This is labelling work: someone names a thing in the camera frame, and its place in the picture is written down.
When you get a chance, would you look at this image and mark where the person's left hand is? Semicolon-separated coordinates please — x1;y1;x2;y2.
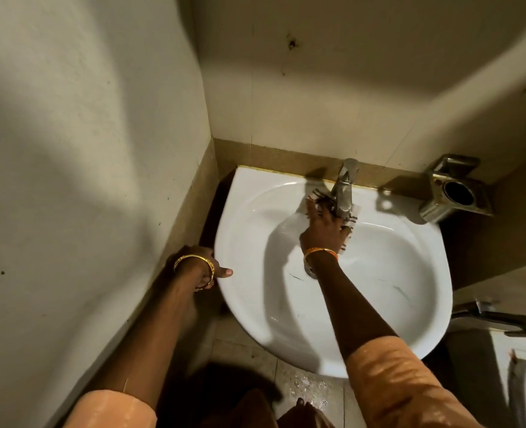
173;244;234;292

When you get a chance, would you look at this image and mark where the person's right hand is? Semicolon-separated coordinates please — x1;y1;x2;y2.
299;196;353;259

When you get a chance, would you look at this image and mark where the checked cleaning cloth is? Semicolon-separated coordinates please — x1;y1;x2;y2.
305;189;360;253

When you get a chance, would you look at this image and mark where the white ceramic wash basin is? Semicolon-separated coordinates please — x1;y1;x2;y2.
214;166;454;379

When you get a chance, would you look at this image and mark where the person's left forearm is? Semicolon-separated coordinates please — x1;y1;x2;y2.
86;267;211;411

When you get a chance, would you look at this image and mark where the steel basin tap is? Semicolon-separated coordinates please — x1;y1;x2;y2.
331;158;360;219

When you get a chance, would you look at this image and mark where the gold bangle with red stones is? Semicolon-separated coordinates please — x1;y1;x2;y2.
173;254;216;293

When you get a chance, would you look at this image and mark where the chrome hand sprayer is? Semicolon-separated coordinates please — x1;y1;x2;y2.
451;300;526;341

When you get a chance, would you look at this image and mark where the orange thread bracelet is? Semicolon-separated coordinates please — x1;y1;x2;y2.
303;247;339;269

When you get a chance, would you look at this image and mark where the steel wall tumbler holder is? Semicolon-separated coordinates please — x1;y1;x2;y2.
418;154;495;225

